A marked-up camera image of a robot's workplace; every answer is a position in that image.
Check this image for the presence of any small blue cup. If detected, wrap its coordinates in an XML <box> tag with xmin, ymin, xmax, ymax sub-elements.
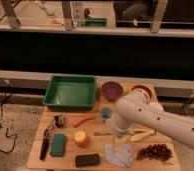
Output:
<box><xmin>100</xmin><ymin>107</ymin><xmax>113</xmax><ymax>123</ymax></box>

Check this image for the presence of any grey blue cloth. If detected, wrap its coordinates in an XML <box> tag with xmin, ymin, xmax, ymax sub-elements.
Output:
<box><xmin>104</xmin><ymin>144</ymin><xmax>133</xmax><ymax>168</ymax></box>

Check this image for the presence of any orange carrot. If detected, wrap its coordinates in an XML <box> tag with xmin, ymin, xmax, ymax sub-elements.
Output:
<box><xmin>71</xmin><ymin>116</ymin><xmax>95</xmax><ymax>128</ymax></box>

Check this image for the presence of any metal fork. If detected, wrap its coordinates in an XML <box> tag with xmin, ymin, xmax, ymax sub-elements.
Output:
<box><xmin>94</xmin><ymin>132</ymin><xmax>114</xmax><ymax>136</ymax></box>

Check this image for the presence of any black rectangular block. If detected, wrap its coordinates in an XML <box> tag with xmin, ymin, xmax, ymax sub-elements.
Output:
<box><xmin>75</xmin><ymin>154</ymin><xmax>100</xmax><ymax>167</ymax></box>

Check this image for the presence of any yellow red apple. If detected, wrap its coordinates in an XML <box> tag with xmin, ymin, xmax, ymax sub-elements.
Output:
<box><xmin>73</xmin><ymin>131</ymin><xmax>88</xmax><ymax>147</ymax></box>

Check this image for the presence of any yellow banana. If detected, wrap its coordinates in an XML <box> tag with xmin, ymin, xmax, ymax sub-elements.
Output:
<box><xmin>129</xmin><ymin>130</ymin><xmax>156</xmax><ymax>142</ymax></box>

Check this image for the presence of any bunch of dark grapes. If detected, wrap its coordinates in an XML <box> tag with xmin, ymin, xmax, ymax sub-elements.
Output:
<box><xmin>136</xmin><ymin>144</ymin><xmax>172</xmax><ymax>161</ymax></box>

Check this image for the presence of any black handled knife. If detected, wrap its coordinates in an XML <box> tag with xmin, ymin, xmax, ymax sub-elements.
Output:
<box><xmin>40</xmin><ymin>121</ymin><xmax>55</xmax><ymax>161</ymax></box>

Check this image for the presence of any purple bowl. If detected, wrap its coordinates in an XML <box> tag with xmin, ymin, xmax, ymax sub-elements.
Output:
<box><xmin>101</xmin><ymin>81</ymin><xmax>123</xmax><ymax>101</ymax></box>

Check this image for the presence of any wooden cutting board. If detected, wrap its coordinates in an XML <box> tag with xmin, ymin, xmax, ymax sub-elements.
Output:
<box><xmin>27</xmin><ymin>83</ymin><xmax>180</xmax><ymax>171</ymax></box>

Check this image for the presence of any red bowl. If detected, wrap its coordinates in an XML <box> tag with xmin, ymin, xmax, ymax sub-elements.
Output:
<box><xmin>131</xmin><ymin>85</ymin><xmax>153</xmax><ymax>98</ymax></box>

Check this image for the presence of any green plastic tray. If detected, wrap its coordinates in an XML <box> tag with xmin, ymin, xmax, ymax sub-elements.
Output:
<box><xmin>43</xmin><ymin>76</ymin><xmax>96</xmax><ymax>110</ymax></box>

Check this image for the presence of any black cable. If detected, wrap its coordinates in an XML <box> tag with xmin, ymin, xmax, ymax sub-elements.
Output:
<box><xmin>0</xmin><ymin>83</ymin><xmax>18</xmax><ymax>154</ymax></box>

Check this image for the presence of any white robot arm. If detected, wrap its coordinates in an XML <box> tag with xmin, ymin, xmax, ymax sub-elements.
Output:
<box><xmin>112</xmin><ymin>88</ymin><xmax>194</xmax><ymax>149</ymax></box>

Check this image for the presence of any green sponge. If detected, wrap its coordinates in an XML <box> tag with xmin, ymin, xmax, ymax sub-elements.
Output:
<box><xmin>50</xmin><ymin>133</ymin><xmax>67</xmax><ymax>157</ymax></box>

